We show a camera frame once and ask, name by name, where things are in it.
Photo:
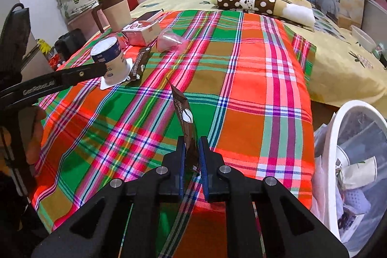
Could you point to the brown coffee sachet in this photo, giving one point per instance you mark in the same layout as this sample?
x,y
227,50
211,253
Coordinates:
x,y
139,63
184,119

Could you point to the white smartphone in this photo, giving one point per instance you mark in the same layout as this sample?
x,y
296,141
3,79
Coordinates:
x,y
149,15

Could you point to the brown beige mug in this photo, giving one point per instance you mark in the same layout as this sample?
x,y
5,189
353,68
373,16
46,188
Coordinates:
x,y
116,13

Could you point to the yellow printed bed sheet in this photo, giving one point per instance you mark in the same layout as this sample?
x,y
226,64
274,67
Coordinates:
x,y
341,76

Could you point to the red spotted object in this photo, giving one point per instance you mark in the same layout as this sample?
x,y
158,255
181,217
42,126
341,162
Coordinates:
x,y
54,61

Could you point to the colourful plaid cloth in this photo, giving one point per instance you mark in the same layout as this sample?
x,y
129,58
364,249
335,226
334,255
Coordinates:
x,y
257,95

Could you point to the white board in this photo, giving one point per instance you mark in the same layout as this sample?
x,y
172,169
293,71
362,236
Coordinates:
x,y
375,16

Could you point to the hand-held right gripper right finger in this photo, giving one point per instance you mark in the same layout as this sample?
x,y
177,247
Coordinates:
x,y
204,167

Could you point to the clear plastic bin liner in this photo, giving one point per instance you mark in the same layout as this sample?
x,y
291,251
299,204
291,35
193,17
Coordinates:
x,y
320,143

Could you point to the yellow object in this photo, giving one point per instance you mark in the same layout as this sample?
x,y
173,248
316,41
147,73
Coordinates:
x,y
43,46

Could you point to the beige crushed paper cup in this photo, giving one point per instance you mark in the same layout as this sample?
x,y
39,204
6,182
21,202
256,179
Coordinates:
x,y
359,173

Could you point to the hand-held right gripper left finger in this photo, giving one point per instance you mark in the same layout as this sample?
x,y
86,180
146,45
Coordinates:
x,y
181,167

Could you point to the white bowl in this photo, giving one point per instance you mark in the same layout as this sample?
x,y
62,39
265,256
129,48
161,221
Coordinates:
x,y
362,37

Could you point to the dark red box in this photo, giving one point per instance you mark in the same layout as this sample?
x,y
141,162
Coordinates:
x,y
132,1

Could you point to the white blue yogurt cup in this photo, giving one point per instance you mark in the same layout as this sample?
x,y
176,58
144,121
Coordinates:
x,y
112,55

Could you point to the white foam net sleeve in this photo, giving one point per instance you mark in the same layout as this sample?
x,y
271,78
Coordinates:
x,y
356,200

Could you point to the pink white carton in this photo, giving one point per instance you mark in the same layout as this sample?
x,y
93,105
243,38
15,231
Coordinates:
x,y
142,33

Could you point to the purple drink carton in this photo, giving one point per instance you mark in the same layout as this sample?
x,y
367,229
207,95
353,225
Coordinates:
x,y
347,221

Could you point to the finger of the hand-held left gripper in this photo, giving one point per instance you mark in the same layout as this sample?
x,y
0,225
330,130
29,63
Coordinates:
x,y
81,73

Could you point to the small black object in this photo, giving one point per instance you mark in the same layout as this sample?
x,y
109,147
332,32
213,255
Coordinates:
x,y
382,62

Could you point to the clear plastic wrapper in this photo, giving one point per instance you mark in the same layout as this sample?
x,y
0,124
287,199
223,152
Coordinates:
x,y
169,40

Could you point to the black backpack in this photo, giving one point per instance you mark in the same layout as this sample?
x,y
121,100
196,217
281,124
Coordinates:
x,y
71,42

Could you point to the person's left hand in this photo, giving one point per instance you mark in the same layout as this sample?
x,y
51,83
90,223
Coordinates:
x,y
36,131

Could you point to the pink storage box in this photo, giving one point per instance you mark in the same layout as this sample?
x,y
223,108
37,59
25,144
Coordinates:
x,y
81,24

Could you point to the white trash bin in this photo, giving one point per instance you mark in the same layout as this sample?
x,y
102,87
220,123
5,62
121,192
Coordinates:
x,y
329,155

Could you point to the small green jar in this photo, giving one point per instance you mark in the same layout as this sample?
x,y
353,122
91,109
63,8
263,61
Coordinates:
x,y
379,51

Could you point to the brown polka dot pillow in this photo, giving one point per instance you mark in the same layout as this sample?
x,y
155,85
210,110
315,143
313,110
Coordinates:
x,y
238,1

